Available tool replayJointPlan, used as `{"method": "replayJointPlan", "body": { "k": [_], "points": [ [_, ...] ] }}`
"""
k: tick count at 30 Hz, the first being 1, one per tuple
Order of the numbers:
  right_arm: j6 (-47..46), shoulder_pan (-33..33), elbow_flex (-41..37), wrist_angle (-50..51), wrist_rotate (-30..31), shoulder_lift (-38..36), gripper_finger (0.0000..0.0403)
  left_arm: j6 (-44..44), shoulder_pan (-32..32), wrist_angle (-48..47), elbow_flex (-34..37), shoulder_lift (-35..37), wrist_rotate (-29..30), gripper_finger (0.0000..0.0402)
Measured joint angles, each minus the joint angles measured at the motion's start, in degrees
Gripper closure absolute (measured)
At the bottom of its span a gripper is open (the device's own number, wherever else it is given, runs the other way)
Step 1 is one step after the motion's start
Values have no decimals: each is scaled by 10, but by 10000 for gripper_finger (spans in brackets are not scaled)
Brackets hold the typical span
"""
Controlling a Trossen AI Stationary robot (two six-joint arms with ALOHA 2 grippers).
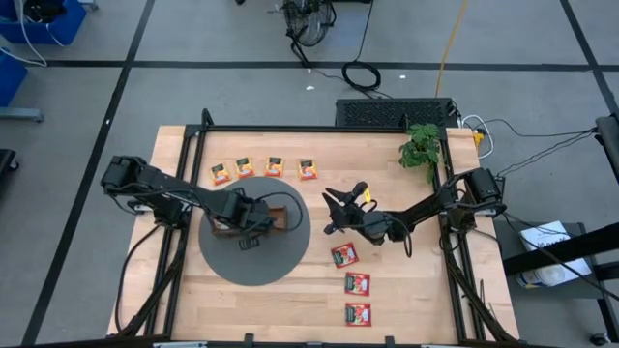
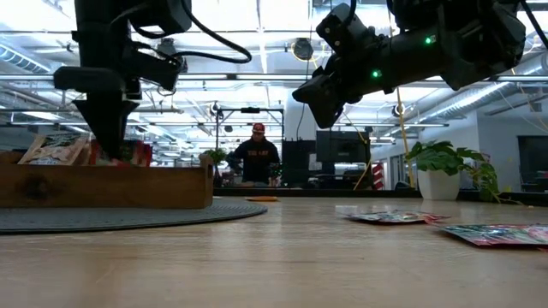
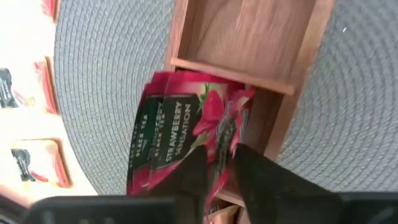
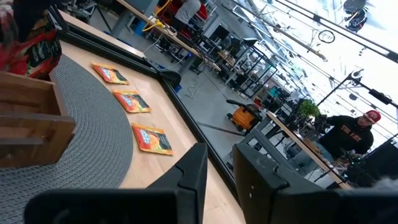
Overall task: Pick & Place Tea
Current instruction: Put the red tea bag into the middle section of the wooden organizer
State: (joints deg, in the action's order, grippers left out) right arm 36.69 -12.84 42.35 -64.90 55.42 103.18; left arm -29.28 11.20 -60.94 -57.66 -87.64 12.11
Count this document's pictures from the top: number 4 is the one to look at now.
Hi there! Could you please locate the long wooden table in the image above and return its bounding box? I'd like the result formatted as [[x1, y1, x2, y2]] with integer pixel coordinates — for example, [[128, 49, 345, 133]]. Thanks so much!
[[248, 110, 354, 190]]

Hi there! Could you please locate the blue barrel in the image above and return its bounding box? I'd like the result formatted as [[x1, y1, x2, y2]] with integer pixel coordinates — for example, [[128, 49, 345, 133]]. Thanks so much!
[[133, 20, 147, 37]]

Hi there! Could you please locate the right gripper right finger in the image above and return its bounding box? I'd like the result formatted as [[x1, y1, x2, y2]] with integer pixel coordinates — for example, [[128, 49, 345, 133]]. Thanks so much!
[[232, 142, 339, 224]]

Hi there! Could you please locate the wooden workbench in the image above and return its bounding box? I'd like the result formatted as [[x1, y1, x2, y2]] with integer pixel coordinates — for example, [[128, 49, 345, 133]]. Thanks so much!
[[114, 0, 224, 72]]

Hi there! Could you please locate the black hanging cable ring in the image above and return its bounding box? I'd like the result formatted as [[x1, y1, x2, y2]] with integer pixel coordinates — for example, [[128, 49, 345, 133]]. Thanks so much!
[[317, 29, 336, 44]]

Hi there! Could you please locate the black aluminium table frame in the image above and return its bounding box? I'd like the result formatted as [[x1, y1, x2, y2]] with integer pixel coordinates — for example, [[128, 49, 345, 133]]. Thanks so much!
[[49, 6, 246, 203]]

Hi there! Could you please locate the small green plant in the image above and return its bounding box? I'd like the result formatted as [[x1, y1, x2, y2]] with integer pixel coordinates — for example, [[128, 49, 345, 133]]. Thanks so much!
[[297, 99, 321, 119]]

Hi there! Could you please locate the black ceiling cord reel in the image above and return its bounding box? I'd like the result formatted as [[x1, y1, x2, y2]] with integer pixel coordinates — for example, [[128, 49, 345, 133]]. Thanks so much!
[[341, 0, 369, 34]]

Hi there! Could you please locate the person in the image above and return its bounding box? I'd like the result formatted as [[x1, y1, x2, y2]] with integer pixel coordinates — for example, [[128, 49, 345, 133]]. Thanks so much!
[[313, 109, 382, 162], [172, 0, 202, 32]]

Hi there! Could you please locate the black overhead light stand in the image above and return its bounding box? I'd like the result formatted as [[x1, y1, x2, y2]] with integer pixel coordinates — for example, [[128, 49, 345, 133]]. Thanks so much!
[[317, 68, 398, 110]]

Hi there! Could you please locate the black shelving rack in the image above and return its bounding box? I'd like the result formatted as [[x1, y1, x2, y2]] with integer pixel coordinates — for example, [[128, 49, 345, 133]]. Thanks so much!
[[214, 23, 279, 99]]

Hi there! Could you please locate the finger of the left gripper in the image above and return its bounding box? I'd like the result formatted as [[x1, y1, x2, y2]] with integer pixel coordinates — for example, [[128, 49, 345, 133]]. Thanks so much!
[[12, 0, 53, 35]]

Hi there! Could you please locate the orange shop vacuum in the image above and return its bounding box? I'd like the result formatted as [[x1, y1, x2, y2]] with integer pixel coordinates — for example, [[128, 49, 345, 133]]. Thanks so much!
[[226, 98, 264, 133]]

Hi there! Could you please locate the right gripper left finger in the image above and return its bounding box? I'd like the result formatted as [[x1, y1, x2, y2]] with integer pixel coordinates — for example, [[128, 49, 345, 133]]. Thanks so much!
[[141, 142, 208, 224]]

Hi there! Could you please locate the orange tea packet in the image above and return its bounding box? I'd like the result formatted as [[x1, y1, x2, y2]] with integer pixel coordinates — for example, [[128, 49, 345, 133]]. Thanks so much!
[[112, 90, 152, 114], [91, 62, 130, 85], [131, 123, 174, 156]]

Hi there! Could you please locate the wooden three-compartment tray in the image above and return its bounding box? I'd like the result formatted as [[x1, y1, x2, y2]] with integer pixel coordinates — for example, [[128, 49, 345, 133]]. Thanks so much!
[[0, 70, 77, 169]]

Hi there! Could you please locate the grey round woven placemat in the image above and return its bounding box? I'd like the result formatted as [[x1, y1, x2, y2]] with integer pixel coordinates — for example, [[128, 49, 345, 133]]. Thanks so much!
[[0, 54, 134, 224]]

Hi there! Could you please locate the yellow hanging cable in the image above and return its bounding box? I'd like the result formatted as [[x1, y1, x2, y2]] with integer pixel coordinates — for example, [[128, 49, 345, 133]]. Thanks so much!
[[142, 0, 174, 32]]

